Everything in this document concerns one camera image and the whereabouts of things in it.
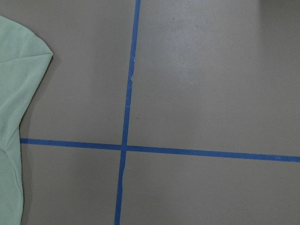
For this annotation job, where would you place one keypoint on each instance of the olive green long-sleeve shirt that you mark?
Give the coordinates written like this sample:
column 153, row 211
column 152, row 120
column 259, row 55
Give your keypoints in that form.
column 24, row 59

